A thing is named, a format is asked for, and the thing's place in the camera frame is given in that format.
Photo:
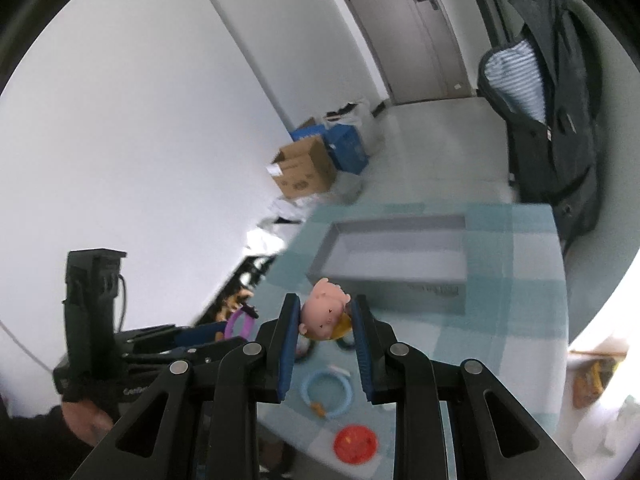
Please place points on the grey door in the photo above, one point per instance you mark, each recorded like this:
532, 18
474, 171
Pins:
415, 49

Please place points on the pink cartoon figure toy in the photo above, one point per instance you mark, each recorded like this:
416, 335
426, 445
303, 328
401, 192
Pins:
325, 314

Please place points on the brown cardboard box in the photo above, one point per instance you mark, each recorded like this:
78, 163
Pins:
303, 168

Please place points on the black jacket striped lining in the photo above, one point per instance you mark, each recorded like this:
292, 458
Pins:
546, 85

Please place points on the teal checked tablecloth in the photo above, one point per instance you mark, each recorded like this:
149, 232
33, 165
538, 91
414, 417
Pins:
515, 322

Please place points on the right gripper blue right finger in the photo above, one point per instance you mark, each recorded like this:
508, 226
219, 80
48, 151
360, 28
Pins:
452, 421

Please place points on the red round China badge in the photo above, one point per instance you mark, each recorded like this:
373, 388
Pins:
355, 445

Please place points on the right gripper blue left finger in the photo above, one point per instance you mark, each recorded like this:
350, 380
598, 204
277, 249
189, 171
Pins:
197, 419

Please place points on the blue cardboard box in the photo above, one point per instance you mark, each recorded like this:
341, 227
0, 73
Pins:
346, 150
309, 128

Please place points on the grey Find X9 Pro box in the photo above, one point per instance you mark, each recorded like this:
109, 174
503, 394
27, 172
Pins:
415, 265

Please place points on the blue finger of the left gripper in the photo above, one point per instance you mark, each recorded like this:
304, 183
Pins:
201, 334

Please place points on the white plastic bag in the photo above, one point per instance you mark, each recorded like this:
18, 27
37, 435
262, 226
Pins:
358, 115

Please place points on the person's left hand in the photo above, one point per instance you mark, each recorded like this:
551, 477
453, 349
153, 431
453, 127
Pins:
87, 421

